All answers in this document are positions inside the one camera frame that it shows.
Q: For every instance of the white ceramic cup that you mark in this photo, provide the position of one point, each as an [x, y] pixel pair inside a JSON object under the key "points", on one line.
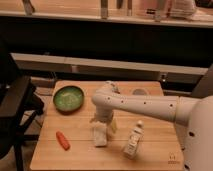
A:
{"points": [[140, 92]]}

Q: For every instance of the white sponge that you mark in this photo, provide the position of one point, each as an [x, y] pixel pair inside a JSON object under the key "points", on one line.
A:
{"points": [[100, 134]]}

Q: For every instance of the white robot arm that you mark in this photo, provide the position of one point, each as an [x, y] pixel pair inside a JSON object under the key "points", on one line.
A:
{"points": [[194, 113]]}

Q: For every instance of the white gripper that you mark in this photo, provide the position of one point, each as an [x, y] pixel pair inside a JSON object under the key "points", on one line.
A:
{"points": [[105, 118]]}

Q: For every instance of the black chair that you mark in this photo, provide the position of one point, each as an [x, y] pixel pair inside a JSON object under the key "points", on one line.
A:
{"points": [[19, 105]]}

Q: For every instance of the green bowl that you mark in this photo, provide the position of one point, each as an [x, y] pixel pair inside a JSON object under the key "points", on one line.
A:
{"points": [[68, 98]]}

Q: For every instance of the orange carrot toy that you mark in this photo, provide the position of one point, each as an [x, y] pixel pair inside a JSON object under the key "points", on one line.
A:
{"points": [[62, 140]]}

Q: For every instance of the white lotion bottle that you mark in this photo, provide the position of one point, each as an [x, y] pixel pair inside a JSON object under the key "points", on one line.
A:
{"points": [[132, 144]]}

